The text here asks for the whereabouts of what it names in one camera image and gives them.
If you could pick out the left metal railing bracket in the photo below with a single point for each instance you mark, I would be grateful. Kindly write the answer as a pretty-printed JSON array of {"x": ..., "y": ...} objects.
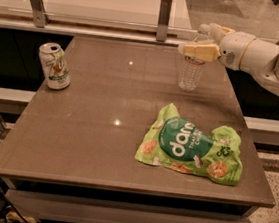
[{"x": 40, "y": 18}]

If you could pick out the green chips bag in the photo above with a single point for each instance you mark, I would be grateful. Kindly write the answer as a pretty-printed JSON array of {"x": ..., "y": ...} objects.
[{"x": 177, "y": 144}]

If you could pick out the clear plastic water bottle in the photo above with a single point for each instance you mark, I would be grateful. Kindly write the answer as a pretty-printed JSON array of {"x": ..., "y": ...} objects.
[{"x": 192, "y": 66}]

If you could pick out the white green 7up can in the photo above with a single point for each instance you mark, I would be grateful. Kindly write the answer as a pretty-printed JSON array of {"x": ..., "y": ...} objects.
[{"x": 54, "y": 66}]

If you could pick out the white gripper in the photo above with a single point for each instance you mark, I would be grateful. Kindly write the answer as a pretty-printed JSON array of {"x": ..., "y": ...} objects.
[{"x": 234, "y": 50}]

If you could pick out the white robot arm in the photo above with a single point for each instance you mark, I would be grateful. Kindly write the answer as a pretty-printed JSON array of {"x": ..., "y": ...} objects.
[{"x": 262, "y": 60}]

